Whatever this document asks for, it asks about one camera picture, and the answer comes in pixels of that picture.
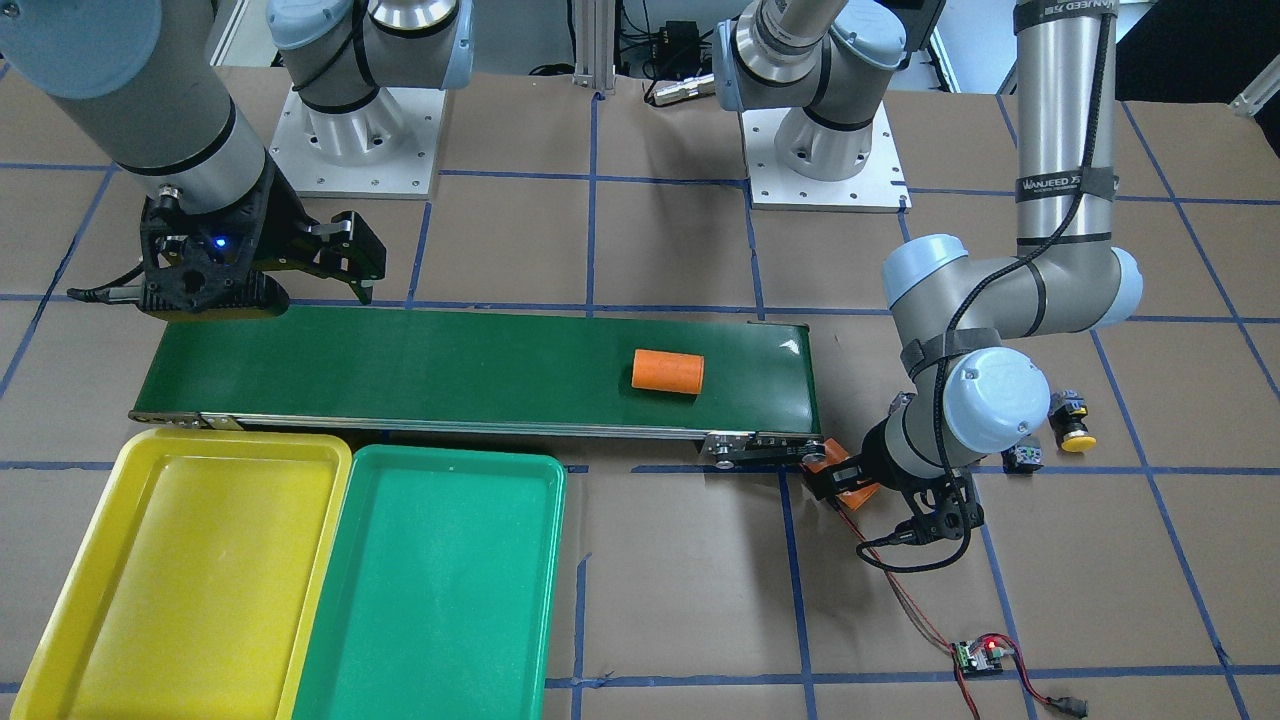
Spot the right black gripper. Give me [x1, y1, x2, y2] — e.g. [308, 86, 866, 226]
[138, 161, 387, 322]

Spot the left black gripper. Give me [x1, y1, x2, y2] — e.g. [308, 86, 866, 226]
[805, 454, 986, 546]

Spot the orange cylinder with 4680 print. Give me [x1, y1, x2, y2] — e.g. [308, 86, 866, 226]
[800, 438, 881, 512]

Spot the plain orange cylinder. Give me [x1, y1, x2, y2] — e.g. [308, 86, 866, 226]
[630, 348, 705, 396]

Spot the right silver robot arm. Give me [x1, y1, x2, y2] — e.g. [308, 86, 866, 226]
[3, 1, 474, 322]

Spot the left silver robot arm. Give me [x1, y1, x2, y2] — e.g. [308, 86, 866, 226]
[713, 1, 1143, 546]

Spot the green conveyor belt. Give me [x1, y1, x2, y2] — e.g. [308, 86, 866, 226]
[131, 306, 822, 466]

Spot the small green circuit board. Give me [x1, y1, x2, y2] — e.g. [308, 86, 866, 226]
[950, 637, 1012, 679]

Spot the green plastic tray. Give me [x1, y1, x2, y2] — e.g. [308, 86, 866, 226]
[293, 445, 567, 719]

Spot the yellow plastic tray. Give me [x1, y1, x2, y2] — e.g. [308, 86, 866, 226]
[12, 429, 352, 719]

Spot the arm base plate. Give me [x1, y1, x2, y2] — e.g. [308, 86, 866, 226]
[740, 105, 913, 213]
[268, 88, 448, 201]

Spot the yellow push button switch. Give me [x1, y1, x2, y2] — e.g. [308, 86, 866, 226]
[1001, 437, 1044, 475]
[1047, 389, 1097, 454]

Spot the red black wire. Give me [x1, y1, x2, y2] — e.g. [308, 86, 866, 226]
[835, 505, 1089, 720]

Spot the aluminium frame post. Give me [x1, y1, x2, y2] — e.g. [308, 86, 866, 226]
[570, 0, 618, 97]

